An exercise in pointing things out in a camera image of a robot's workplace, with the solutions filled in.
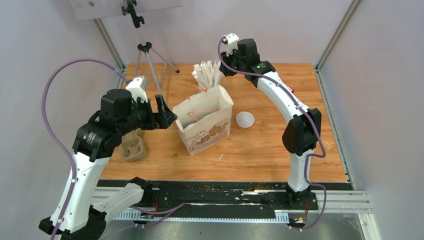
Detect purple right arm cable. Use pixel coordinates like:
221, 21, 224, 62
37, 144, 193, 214
217, 35, 328, 232

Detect paper takeout bag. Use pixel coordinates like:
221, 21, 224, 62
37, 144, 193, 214
172, 85, 234, 156

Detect white perforated board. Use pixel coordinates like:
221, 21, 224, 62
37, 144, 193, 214
68, 0, 182, 21

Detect white cup of straws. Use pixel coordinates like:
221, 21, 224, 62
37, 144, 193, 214
191, 60, 224, 89

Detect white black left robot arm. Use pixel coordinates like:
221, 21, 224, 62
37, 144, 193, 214
38, 89, 177, 240

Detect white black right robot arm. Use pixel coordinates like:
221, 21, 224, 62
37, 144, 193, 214
218, 33, 322, 209

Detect aluminium rail frame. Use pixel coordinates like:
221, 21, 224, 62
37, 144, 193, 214
71, 185, 374, 224

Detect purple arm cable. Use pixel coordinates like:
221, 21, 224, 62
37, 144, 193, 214
217, 35, 328, 232
41, 58, 186, 240

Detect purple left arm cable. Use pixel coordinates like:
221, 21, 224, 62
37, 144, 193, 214
41, 58, 186, 240

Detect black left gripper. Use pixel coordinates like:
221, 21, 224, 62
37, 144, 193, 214
118, 93, 178, 136

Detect camera tripod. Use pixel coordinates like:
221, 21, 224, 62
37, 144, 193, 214
121, 0, 180, 95

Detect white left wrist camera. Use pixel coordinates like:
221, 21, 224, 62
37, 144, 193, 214
125, 75, 149, 103

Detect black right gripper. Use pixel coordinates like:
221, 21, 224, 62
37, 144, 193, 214
219, 47, 247, 77

